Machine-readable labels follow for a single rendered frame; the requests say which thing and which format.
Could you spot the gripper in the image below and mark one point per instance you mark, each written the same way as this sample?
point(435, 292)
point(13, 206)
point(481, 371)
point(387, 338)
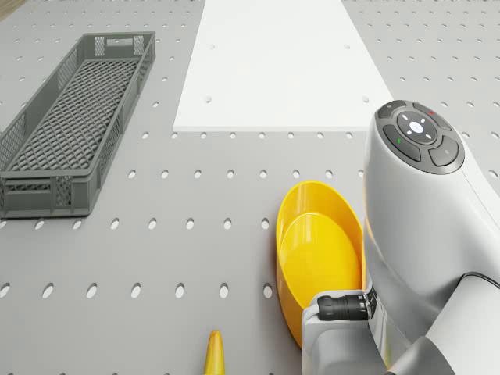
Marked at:
point(332, 343)

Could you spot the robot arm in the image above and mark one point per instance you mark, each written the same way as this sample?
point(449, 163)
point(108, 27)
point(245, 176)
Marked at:
point(422, 234)

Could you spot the yellow bowl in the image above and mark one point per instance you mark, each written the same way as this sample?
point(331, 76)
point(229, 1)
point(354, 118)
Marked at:
point(318, 254)

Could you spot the banana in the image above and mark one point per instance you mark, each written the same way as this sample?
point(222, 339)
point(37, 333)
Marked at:
point(214, 355)

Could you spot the white board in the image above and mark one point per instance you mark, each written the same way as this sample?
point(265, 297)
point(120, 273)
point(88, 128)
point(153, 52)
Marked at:
point(279, 66)

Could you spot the dark grey basket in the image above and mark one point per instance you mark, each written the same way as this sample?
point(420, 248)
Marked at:
point(74, 129)

